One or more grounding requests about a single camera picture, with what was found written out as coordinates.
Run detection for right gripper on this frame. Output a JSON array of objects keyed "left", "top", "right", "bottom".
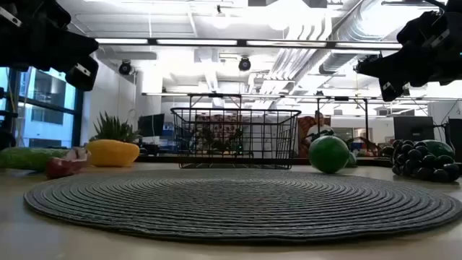
[{"left": 359, "top": 0, "right": 462, "bottom": 103}]

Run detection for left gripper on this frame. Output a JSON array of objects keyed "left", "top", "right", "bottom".
[{"left": 0, "top": 0, "right": 99, "bottom": 92}]

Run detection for dark green toy avocado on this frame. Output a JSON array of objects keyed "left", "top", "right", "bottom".
[{"left": 422, "top": 139, "right": 456, "bottom": 160}]

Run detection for dark purple toy grapes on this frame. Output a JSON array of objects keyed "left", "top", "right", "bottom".
[{"left": 381, "top": 139, "right": 462, "bottom": 183}]

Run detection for yellow toy fruit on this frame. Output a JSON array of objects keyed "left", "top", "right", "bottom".
[{"left": 85, "top": 139, "right": 141, "bottom": 168}]

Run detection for round green toy fruit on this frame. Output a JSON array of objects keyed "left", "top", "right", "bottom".
[{"left": 308, "top": 135, "right": 350, "bottom": 175}]

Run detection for red toy pepper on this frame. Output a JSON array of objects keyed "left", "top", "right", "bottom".
[{"left": 45, "top": 146, "right": 92, "bottom": 180}]

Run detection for green toy cucumber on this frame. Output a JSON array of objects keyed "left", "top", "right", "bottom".
[{"left": 0, "top": 147, "right": 71, "bottom": 171}]

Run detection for large glass window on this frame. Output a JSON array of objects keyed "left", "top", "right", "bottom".
[{"left": 0, "top": 66, "right": 86, "bottom": 150}]

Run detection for black computer monitor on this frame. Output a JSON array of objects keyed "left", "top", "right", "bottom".
[
  {"left": 447, "top": 118, "right": 462, "bottom": 163},
  {"left": 393, "top": 116, "right": 435, "bottom": 143},
  {"left": 138, "top": 113, "right": 165, "bottom": 138}
]

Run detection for potted succulent plant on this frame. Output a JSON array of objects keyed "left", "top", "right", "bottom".
[{"left": 89, "top": 110, "right": 142, "bottom": 144}]

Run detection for person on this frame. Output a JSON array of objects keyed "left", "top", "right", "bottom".
[{"left": 305, "top": 110, "right": 335, "bottom": 142}]

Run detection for orange patterned tapestry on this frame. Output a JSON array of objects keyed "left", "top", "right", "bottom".
[{"left": 297, "top": 116, "right": 331, "bottom": 159}]

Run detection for long ceiling light bar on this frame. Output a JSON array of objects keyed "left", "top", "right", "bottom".
[{"left": 95, "top": 37, "right": 404, "bottom": 51}]

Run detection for white globe ceiling lamp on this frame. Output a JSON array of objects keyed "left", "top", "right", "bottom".
[{"left": 211, "top": 5, "right": 232, "bottom": 30}]

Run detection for round grey woven placemat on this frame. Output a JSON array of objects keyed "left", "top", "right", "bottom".
[{"left": 23, "top": 168, "right": 462, "bottom": 243}]

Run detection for silver ventilation duct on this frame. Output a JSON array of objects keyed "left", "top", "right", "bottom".
[{"left": 319, "top": 0, "right": 398, "bottom": 75}]

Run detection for black metal frame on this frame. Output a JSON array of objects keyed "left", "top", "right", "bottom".
[
  {"left": 316, "top": 95, "right": 370, "bottom": 145},
  {"left": 187, "top": 92, "right": 243, "bottom": 160}
]

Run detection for black table frame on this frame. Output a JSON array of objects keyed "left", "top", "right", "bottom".
[{"left": 135, "top": 153, "right": 398, "bottom": 169}]

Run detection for black wire basket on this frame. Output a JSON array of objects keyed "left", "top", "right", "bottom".
[{"left": 170, "top": 107, "right": 302, "bottom": 170}]

